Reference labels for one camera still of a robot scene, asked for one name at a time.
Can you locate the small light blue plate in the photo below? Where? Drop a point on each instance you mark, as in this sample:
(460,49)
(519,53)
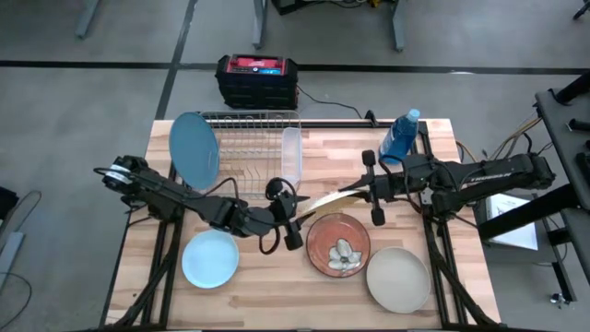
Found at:
(209,260)

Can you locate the red and black power station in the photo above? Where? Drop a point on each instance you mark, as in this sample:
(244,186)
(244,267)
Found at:
(258,85)

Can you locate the black aluminium table rail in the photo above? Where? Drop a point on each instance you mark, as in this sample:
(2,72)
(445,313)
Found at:
(332,123)

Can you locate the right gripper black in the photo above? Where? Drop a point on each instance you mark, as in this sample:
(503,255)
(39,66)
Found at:
(389,189)

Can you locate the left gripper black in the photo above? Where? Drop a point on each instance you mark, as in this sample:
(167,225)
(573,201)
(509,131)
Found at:
(286,207)

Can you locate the black stand beam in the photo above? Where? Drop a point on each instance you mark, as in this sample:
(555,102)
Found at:
(521,216)

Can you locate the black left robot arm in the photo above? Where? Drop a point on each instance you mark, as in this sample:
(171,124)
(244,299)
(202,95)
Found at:
(161,189)

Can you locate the grey side table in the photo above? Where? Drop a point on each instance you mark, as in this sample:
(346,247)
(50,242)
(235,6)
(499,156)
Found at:
(560,138)

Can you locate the black caster wheel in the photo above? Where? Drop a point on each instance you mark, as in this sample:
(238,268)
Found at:
(558,299)

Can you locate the large dark blue plate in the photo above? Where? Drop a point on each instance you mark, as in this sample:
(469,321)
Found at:
(193,152)

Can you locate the white paper sheet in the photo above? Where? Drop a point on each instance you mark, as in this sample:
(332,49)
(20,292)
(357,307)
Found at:
(521,237)

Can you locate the black bag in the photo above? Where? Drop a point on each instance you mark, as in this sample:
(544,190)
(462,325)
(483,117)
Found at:
(7,203)

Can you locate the clear plastic utensil cup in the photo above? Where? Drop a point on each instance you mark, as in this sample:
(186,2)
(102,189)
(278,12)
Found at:
(291,157)

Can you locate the beige plate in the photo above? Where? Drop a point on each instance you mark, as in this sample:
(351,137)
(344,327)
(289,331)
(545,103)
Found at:
(398,281)

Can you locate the blue dish soap bottle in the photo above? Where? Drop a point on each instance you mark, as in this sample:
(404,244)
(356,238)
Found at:
(398,138)

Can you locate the red-brown plate with flower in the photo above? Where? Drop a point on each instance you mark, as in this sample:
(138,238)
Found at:
(338,235)

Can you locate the yellow speckled plate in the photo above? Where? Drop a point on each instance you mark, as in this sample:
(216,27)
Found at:
(327,200)

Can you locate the grey desk leg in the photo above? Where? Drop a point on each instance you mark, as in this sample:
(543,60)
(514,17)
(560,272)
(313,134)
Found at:
(399,27)
(87,20)
(259,27)

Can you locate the black equipment under desk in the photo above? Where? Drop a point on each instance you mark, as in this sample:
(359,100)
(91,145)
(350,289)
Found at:
(290,5)

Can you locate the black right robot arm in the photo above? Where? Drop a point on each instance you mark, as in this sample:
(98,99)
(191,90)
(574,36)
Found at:
(488,177)

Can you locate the black chair leg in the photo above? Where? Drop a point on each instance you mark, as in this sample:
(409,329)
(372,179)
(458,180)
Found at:
(581,10)

